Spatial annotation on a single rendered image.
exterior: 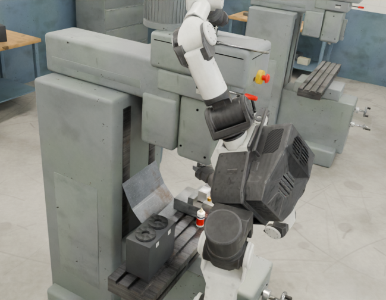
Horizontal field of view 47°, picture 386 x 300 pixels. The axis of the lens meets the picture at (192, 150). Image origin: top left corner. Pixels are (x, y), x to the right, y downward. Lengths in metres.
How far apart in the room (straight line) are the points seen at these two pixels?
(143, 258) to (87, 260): 0.82
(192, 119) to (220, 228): 0.79
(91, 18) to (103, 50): 5.00
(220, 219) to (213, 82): 0.44
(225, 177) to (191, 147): 0.56
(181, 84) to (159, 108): 0.18
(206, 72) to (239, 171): 0.34
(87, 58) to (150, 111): 0.42
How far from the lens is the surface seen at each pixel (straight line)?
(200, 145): 2.01
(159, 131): 2.08
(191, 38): 1.43
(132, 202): 2.36
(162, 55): 1.94
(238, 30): 8.99
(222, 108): 1.48
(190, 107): 1.97
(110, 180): 2.25
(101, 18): 7.04
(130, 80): 2.10
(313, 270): 3.65
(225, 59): 1.80
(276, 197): 1.48
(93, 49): 2.20
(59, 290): 3.01
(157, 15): 1.96
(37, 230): 3.83
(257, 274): 2.39
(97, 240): 2.53
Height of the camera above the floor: 2.32
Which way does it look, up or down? 27 degrees down
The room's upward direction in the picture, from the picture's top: 5 degrees clockwise
